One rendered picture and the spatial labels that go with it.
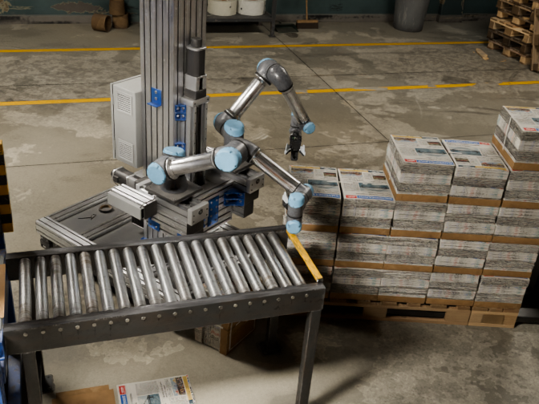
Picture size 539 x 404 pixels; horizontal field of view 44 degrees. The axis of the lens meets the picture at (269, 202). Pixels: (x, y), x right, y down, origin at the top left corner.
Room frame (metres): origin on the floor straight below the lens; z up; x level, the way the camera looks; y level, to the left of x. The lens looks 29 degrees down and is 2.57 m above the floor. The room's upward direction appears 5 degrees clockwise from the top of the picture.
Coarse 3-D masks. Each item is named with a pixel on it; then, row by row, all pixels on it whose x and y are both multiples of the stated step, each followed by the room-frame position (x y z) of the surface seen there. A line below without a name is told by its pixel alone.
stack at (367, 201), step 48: (288, 192) 3.43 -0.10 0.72; (336, 192) 3.27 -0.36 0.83; (384, 192) 3.31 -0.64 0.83; (288, 240) 3.20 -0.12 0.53; (336, 240) 3.26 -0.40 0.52; (384, 240) 3.23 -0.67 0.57; (432, 240) 3.23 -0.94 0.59; (336, 288) 3.21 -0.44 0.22; (384, 288) 3.23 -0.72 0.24; (432, 288) 3.24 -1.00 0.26
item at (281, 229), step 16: (128, 240) 2.66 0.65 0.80; (144, 240) 2.67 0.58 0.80; (160, 240) 2.68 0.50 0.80; (176, 240) 2.69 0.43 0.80; (16, 256) 2.46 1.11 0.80; (32, 256) 2.47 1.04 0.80; (48, 256) 2.49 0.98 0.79; (64, 256) 2.51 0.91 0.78; (192, 256) 2.72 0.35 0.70; (208, 256) 2.74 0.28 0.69; (16, 272) 2.44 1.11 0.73; (32, 272) 2.46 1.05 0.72; (48, 272) 2.48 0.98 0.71; (64, 272) 2.51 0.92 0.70; (80, 272) 2.53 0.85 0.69
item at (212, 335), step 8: (256, 320) 3.04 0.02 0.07; (200, 328) 2.89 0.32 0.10; (208, 328) 2.87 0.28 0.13; (216, 328) 2.84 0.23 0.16; (240, 328) 2.89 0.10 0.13; (248, 328) 2.96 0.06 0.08; (200, 336) 2.89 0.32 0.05; (208, 336) 2.87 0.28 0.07; (216, 336) 2.84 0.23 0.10; (232, 336) 2.83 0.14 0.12; (240, 336) 2.89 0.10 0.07; (208, 344) 2.86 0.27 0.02; (216, 344) 2.84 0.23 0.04; (232, 344) 2.83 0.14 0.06
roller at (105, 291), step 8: (96, 256) 2.52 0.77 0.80; (104, 256) 2.53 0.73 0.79; (96, 264) 2.46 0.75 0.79; (104, 264) 2.46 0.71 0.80; (96, 272) 2.41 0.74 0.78; (104, 272) 2.39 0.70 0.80; (104, 280) 2.34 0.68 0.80; (104, 288) 2.28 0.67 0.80; (104, 296) 2.23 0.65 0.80; (104, 304) 2.18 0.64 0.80; (112, 304) 2.19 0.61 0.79
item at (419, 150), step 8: (392, 136) 3.56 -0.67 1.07; (400, 136) 3.57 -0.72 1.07; (408, 136) 3.58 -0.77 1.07; (416, 136) 3.59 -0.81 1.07; (400, 144) 3.46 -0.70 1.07; (408, 144) 3.47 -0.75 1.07; (416, 144) 3.48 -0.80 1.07; (424, 144) 3.49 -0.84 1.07; (432, 144) 3.50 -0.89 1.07; (440, 144) 3.51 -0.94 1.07; (400, 152) 3.34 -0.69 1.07; (408, 152) 3.36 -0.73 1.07; (416, 152) 3.37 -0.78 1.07; (424, 152) 3.38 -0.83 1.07; (432, 152) 3.39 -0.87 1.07; (440, 152) 3.40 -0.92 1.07; (408, 160) 3.25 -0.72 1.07; (416, 160) 3.26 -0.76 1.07; (424, 160) 3.27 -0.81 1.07; (432, 160) 3.28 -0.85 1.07; (440, 160) 3.29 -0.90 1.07; (448, 160) 3.30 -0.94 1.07
